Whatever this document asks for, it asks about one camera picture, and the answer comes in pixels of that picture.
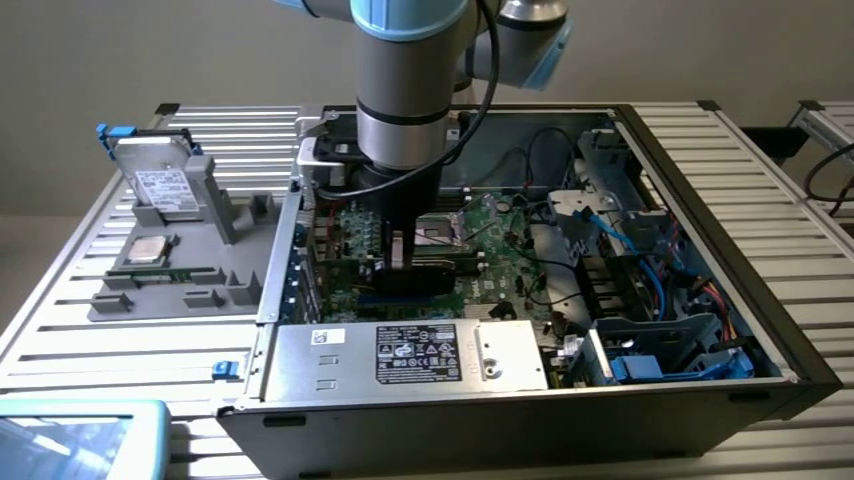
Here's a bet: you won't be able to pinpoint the black cable beside table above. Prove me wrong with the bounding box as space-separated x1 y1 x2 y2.
802 142 854 219

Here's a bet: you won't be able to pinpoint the blue disk tray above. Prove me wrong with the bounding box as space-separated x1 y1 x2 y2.
610 354 669 386

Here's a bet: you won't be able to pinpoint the blue data wire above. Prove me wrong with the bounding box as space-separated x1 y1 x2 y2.
633 249 697 322
577 204 642 257

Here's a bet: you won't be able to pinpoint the green motherboard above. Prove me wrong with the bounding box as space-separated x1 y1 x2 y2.
313 192 589 361

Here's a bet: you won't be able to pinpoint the CPU socket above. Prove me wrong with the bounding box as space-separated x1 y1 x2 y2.
413 215 469 249

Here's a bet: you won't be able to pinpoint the silver hard disk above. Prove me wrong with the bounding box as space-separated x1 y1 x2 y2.
110 137 202 214

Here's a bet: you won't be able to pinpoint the silver chipset heatsink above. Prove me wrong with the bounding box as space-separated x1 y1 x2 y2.
463 302 515 324

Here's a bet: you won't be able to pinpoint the silver power supply unit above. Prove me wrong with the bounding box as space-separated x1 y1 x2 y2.
263 319 550 404

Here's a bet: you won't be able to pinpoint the silver CPU chip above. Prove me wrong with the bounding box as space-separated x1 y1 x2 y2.
126 234 179 264

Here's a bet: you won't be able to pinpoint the black case fan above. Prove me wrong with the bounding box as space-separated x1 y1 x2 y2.
313 119 366 164

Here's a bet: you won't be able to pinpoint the black graphics card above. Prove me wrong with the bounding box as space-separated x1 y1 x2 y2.
369 264 461 297

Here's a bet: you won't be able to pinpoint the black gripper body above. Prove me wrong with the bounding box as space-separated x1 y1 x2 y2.
353 162 446 234

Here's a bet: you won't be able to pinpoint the green RAM stick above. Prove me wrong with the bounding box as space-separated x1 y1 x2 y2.
106 267 219 284

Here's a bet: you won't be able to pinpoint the grey parts rack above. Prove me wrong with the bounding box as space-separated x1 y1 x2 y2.
86 154 279 324

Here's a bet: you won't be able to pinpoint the teach pendant blue rim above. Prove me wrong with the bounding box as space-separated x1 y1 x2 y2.
0 398 172 480

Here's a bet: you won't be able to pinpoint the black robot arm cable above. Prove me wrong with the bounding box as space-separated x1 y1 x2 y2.
317 0 503 201

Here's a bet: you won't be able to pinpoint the blue bay latch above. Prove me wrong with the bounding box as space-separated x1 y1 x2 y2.
726 347 760 379

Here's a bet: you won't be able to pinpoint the red yellow power wires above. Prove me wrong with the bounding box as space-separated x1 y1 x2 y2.
693 277 744 342

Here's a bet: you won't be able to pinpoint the black slotted air duct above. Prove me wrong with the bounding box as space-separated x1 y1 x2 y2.
573 254 660 326

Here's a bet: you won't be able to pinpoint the grey metal drive cage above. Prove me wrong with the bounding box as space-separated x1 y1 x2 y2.
546 127 676 261

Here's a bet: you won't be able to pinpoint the black looped wire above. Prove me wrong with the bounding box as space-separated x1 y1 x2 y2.
523 127 579 202

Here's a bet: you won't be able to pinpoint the grey disk bay bracket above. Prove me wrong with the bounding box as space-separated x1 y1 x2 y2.
590 312 726 386

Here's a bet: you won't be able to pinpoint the blue disk caddy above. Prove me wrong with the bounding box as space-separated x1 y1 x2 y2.
95 123 202 157

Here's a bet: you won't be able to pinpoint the black open PC case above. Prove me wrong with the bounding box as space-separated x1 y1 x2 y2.
214 102 844 480

